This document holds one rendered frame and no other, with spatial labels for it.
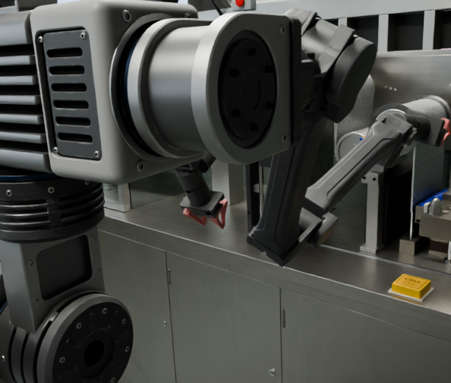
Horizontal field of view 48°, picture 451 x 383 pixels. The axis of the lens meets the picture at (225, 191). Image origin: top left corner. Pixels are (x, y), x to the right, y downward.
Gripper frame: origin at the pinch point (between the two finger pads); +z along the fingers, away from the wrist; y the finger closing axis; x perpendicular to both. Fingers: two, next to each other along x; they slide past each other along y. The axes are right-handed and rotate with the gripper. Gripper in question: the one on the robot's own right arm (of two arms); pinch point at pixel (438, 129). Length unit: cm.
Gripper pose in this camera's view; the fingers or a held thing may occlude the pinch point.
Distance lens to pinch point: 141.5
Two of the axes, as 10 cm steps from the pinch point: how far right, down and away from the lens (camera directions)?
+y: 6.0, 3.5, -7.1
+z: 7.7, -0.3, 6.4
